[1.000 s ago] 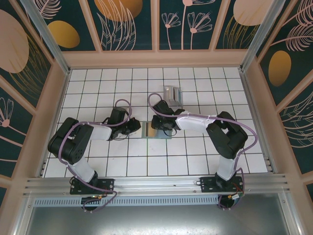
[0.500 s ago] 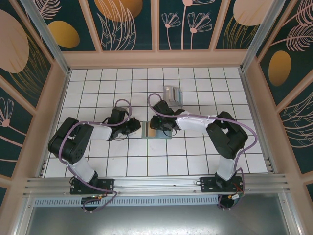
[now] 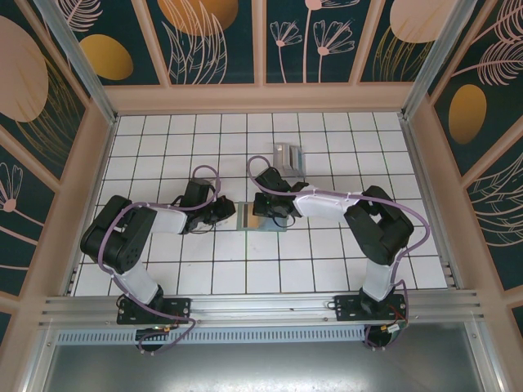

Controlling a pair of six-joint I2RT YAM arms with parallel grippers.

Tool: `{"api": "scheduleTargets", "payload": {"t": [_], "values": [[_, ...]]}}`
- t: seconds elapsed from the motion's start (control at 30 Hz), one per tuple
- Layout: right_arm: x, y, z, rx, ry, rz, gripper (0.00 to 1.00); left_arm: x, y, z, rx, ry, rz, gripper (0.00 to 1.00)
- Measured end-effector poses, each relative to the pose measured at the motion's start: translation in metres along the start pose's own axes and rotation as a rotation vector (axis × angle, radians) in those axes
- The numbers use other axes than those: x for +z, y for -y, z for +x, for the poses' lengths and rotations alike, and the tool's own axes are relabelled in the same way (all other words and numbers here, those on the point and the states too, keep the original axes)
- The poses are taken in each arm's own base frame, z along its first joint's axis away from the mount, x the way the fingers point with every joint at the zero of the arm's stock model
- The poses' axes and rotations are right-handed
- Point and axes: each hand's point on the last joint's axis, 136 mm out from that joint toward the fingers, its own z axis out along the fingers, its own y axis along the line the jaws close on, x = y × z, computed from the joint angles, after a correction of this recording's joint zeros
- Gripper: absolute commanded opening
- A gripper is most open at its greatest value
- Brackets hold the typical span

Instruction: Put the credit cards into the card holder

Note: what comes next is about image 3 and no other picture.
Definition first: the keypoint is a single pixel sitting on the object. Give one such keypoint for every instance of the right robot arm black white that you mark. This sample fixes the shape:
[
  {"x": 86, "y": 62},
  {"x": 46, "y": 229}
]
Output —
[{"x": 384, "y": 232}]

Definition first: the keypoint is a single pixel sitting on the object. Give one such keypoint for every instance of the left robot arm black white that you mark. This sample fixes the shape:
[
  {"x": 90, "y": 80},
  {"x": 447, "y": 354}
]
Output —
[{"x": 106, "y": 237}]

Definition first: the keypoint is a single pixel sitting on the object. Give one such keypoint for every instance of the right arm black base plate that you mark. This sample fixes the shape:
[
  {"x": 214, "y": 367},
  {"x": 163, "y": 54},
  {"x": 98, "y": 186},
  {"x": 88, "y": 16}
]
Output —
[{"x": 347, "y": 308}]

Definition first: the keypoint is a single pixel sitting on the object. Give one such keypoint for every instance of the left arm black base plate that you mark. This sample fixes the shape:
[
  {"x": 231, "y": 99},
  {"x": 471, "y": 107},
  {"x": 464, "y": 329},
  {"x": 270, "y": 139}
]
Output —
[{"x": 175, "y": 308}]

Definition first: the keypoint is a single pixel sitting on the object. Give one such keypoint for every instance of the stack of credit cards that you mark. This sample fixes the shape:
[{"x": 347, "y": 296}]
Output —
[{"x": 293, "y": 161}]

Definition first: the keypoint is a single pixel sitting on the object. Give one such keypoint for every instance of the grey metal sheet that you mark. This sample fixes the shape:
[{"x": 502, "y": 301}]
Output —
[{"x": 261, "y": 367}]

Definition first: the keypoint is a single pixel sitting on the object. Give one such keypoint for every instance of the clear acrylic card holder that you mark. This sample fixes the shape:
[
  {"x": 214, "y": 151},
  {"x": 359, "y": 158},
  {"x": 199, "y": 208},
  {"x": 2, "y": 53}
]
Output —
[{"x": 280, "y": 157}]

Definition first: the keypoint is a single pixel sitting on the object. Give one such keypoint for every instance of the teal credit card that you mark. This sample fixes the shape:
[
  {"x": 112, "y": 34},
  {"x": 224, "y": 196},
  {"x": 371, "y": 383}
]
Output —
[{"x": 301, "y": 161}]

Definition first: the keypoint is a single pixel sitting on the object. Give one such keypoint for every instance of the aluminium mounting rail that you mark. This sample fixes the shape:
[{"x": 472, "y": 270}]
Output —
[{"x": 261, "y": 306}]

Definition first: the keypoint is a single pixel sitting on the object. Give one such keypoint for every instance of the yellow power connector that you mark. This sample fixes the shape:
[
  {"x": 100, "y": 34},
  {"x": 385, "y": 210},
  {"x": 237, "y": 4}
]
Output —
[
  {"x": 392, "y": 328},
  {"x": 164, "y": 328}
]

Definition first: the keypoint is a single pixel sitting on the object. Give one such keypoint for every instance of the aluminium frame post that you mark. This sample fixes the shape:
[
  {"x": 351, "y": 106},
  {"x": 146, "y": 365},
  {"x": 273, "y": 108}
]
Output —
[
  {"x": 434, "y": 61},
  {"x": 83, "y": 69}
]

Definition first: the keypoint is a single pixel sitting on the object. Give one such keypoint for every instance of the aluminium side rail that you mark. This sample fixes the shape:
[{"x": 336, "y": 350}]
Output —
[
  {"x": 419, "y": 163},
  {"x": 105, "y": 155}
]

